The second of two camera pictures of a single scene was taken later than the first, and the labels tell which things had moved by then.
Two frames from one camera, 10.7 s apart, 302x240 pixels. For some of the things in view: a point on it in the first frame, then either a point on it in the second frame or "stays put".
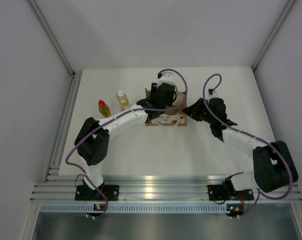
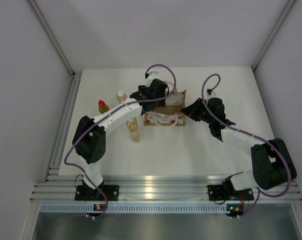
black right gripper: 193,110 stays put
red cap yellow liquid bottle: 103,108 stays put
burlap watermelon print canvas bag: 178,117 stays put
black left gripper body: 168,104 → 160,103
